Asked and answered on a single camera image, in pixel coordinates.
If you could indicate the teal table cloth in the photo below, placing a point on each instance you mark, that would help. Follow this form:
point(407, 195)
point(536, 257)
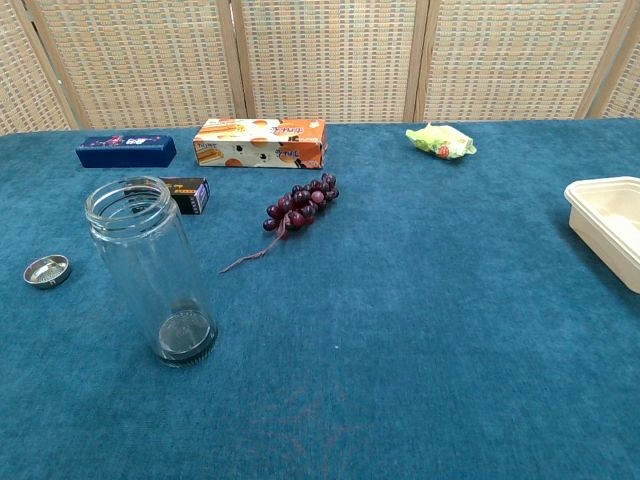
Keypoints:
point(380, 325)

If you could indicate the cream plastic container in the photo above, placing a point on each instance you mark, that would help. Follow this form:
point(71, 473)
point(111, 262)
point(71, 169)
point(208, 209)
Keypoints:
point(607, 220)

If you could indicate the woven folding screen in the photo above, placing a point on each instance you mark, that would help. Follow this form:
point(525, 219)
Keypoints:
point(320, 60)

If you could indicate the dark blue rectangular box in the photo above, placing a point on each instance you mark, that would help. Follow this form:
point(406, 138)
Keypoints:
point(125, 152)

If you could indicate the small black box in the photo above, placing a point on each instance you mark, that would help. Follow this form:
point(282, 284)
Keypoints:
point(192, 196)

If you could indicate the clear glass jar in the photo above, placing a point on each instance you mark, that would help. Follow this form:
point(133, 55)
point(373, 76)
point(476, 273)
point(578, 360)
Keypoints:
point(150, 280)

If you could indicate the purple grape bunch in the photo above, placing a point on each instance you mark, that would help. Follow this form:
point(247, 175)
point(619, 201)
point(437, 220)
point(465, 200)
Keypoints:
point(300, 202)

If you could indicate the orange and white carton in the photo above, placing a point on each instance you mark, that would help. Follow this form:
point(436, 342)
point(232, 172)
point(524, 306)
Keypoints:
point(260, 145)

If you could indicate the green plastic snack packet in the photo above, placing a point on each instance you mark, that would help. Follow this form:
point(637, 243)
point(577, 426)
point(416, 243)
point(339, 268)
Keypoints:
point(440, 141)

